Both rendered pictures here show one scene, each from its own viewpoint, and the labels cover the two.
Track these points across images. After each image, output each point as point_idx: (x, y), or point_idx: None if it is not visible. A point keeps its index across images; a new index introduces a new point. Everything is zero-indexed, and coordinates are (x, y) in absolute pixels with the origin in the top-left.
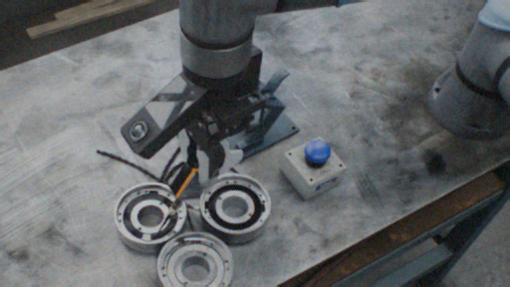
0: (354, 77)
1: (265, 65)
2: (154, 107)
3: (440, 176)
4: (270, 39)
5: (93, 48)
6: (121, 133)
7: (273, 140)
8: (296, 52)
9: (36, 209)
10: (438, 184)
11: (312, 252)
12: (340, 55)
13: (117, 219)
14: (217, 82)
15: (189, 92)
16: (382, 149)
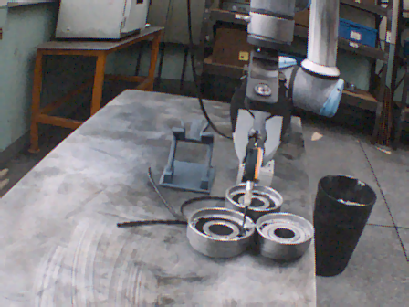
0: None
1: (146, 150)
2: (257, 75)
3: (297, 159)
4: (131, 139)
5: (35, 176)
6: (250, 98)
7: (211, 175)
8: (153, 140)
9: (130, 273)
10: (300, 162)
11: (304, 206)
12: None
13: (210, 237)
14: (288, 45)
15: (269, 60)
16: None
